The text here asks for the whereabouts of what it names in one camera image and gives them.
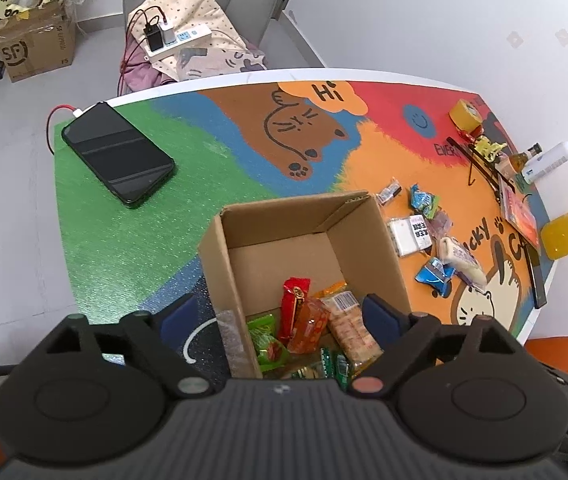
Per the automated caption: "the brown glass bottle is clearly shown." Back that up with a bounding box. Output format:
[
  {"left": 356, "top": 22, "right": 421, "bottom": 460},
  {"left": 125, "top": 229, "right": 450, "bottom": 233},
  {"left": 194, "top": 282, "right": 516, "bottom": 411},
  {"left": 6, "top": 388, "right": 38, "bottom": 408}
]
[{"left": 506, "top": 142, "right": 543, "bottom": 173}]

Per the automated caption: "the orange snack packet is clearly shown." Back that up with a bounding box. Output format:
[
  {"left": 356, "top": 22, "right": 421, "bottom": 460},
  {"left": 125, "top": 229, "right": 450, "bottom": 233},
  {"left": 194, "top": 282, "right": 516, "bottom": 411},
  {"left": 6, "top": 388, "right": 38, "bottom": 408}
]
[{"left": 288, "top": 297, "right": 331, "bottom": 355}]

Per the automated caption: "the yellow tape roll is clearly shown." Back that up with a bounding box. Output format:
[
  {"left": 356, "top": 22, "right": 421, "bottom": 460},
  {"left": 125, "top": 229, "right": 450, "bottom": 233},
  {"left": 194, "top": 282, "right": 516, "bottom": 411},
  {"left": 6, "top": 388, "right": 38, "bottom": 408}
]
[{"left": 450, "top": 99, "right": 484, "bottom": 133}]

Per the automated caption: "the black smartphone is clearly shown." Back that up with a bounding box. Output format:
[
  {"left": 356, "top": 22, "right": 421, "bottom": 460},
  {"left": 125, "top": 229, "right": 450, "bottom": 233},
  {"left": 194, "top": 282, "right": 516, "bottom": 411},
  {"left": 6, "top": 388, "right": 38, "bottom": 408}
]
[{"left": 61, "top": 101, "right": 175, "bottom": 207}]

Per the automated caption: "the black charger plug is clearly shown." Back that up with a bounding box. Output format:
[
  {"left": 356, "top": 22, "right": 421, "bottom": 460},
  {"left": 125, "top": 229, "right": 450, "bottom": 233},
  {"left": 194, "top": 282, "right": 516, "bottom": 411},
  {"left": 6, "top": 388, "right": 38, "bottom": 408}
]
[{"left": 141, "top": 22, "right": 165, "bottom": 51}]

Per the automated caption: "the green striped multi packet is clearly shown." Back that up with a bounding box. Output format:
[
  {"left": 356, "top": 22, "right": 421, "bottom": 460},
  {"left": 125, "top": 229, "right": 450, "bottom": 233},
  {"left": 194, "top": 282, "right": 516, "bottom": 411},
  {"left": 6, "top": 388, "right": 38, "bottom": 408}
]
[{"left": 291, "top": 347, "right": 359, "bottom": 392}]

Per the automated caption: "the green snack packet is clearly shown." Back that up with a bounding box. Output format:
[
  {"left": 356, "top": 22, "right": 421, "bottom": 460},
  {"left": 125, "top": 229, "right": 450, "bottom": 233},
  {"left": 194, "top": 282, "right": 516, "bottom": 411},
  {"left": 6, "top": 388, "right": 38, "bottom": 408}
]
[{"left": 248, "top": 314, "right": 289, "bottom": 365}]

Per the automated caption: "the black remote control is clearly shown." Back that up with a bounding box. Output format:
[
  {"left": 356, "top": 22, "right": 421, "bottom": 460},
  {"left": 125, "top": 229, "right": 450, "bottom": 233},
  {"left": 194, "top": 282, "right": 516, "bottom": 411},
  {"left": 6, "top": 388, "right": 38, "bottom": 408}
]
[{"left": 524, "top": 242, "right": 548, "bottom": 309}]

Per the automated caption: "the silver small snack packet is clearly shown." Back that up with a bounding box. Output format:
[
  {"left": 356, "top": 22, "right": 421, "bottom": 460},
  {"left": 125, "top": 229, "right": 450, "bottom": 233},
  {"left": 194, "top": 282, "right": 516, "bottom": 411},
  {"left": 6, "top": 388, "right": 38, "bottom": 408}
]
[{"left": 376, "top": 180, "right": 403, "bottom": 206}]

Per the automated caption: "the pink book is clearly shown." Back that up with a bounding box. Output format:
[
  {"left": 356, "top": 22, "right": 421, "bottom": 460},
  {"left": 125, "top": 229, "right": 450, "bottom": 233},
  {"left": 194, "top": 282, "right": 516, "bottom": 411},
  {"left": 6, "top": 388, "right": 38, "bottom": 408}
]
[{"left": 498, "top": 172, "right": 542, "bottom": 251}]

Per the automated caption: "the rice cracker packet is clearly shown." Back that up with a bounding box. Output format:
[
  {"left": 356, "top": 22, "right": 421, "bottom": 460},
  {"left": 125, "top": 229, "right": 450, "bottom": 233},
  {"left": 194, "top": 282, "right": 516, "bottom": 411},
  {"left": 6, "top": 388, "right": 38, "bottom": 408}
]
[{"left": 321, "top": 287, "right": 383, "bottom": 365}]

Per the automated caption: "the cardboard box with logo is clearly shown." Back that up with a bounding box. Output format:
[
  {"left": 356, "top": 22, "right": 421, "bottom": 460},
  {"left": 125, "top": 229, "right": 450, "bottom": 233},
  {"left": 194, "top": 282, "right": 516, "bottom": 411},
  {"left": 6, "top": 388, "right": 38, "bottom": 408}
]
[{"left": 0, "top": 0, "right": 79, "bottom": 83}]

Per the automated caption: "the white packet with black label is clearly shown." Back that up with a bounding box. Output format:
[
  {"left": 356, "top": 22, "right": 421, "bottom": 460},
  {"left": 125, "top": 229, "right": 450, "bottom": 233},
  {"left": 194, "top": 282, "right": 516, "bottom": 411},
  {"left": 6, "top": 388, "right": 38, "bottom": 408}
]
[{"left": 388, "top": 214, "right": 434, "bottom": 257}]

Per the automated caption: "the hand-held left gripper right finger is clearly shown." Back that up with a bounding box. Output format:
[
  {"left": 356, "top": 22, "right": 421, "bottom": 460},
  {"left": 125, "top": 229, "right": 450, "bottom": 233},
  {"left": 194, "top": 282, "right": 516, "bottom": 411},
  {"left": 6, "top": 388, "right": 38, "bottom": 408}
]
[{"left": 349, "top": 294, "right": 529, "bottom": 395}]

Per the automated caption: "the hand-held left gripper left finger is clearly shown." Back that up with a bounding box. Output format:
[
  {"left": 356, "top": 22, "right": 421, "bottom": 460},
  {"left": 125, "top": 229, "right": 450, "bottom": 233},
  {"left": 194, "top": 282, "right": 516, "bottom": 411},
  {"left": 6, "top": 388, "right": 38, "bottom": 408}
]
[{"left": 39, "top": 294, "right": 212, "bottom": 398}]

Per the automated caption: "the blue snack packet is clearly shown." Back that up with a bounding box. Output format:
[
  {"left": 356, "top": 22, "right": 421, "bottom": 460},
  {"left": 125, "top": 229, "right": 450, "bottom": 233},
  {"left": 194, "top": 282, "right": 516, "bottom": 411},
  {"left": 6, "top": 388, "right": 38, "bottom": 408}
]
[{"left": 415, "top": 257, "right": 457, "bottom": 297}]

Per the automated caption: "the yellow hair claw clip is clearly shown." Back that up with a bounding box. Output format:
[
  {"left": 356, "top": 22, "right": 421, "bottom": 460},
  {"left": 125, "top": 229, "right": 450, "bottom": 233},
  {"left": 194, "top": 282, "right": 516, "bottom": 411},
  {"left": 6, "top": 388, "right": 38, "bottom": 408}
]
[{"left": 474, "top": 135, "right": 507, "bottom": 161}]

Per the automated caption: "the patterned cushion with charger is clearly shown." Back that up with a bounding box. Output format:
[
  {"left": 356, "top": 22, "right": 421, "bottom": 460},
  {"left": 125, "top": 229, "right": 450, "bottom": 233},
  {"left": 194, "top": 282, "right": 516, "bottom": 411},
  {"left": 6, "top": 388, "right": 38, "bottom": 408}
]
[{"left": 119, "top": 0, "right": 269, "bottom": 96}]

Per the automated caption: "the small purple clear packet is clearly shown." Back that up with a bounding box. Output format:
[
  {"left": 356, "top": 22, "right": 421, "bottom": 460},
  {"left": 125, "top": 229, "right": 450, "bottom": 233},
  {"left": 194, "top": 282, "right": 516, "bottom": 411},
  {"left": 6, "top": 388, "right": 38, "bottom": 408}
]
[{"left": 431, "top": 210, "right": 457, "bottom": 241}]

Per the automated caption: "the white spray bottle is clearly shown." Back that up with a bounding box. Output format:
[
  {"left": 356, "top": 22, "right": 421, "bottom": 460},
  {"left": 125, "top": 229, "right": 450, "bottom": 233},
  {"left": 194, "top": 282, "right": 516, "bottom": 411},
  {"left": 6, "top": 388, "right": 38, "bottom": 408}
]
[{"left": 521, "top": 139, "right": 568, "bottom": 185}]

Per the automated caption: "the red charging cable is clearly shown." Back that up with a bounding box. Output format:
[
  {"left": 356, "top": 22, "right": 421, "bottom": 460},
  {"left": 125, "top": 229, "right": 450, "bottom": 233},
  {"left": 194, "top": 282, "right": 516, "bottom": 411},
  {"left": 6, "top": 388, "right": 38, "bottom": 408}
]
[{"left": 45, "top": 105, "right": 85, "bottom": 156}]

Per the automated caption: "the red snack packet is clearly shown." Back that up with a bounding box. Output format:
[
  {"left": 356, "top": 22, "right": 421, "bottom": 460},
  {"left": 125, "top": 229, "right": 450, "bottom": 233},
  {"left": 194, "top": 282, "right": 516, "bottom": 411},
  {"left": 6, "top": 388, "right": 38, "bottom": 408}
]
[{"left": 278, "top": 277, "right": 311, "bottom": 345}]

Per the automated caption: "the blue-green snack packet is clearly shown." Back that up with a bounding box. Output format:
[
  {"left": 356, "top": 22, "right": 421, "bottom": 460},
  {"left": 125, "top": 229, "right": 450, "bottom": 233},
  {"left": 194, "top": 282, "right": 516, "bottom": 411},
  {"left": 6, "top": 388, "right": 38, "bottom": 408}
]
[{"left": 409, "top": 184, "right": 440, "bottom": 218}]

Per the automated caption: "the white power strip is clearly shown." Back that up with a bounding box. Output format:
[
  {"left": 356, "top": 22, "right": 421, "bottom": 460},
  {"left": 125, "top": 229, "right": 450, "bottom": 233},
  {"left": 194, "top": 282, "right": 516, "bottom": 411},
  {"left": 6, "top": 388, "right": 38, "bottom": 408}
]
[{"left": 144, "top": 25, "right": 212, "bottom": 58}]

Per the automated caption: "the long white bread roll packet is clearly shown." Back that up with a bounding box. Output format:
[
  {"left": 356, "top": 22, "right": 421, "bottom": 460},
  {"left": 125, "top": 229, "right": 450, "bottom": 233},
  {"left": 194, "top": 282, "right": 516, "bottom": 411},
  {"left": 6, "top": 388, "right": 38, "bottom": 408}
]
[{"left": 438, "top": 236, "right": 489, "bottom": 291}]

